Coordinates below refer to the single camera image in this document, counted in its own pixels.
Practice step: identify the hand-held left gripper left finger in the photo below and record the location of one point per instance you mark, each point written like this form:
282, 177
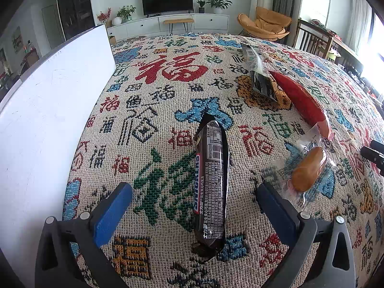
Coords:
111, 213

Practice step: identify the orange lounge chair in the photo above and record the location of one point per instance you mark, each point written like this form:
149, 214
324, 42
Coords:
265, 25

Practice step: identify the large leafy potted plant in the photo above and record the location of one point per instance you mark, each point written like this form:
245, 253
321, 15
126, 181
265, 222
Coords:
219, 2

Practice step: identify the window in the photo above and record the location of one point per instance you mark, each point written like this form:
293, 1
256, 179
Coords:
375, 45

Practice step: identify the brown chocolate bar packet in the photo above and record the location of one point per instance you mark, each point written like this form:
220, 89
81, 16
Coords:
210, 180

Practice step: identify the small wooden side table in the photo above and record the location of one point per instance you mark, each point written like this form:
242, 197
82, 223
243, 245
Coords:
31, 57

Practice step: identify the white round vase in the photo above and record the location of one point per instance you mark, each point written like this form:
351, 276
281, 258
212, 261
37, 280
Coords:
117, 21

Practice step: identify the wooden bench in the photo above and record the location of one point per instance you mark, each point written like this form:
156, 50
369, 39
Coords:
178, 21

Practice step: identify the white storage box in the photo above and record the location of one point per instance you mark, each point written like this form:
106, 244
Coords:
45, 111

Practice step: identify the black snack packet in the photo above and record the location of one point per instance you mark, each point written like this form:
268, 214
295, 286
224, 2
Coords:
261, 81

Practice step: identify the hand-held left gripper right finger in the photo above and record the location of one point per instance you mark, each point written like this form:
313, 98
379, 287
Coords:
276, 213

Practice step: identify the red flowers in vase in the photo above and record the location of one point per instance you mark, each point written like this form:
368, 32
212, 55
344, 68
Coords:
103, 16

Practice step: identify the wooden dining chair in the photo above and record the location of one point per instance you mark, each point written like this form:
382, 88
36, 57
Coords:
313, 37

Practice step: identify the bread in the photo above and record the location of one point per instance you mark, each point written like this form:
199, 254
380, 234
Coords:
309, 168

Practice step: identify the black television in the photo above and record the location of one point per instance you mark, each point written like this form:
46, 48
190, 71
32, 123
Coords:
167, 1

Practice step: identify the green plant in vase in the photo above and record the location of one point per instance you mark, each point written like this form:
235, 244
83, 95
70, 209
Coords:
126, 12

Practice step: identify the dark display cabinet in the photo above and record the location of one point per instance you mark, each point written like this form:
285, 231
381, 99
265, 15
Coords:
75, 6

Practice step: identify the framed wall picture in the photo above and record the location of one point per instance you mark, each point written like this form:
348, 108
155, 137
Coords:
16, 37

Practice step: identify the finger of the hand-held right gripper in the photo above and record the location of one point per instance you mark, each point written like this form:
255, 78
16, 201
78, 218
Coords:
378, 144
372, 154

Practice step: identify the small potted plant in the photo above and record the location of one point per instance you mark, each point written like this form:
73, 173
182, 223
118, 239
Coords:
201, 6

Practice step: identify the red snack packet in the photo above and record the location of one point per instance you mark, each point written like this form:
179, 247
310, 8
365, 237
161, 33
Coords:
303, 102

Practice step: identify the white television cabinet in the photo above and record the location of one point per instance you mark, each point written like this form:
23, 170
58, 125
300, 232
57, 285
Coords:
210, 21

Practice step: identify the wooden dining table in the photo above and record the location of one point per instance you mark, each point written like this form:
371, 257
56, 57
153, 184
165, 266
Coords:
345, 48

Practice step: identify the printed woven blanket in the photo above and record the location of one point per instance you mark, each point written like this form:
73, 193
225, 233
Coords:
168, 102

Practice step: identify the cardboard box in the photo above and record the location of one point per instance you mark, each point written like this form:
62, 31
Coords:
112, 40

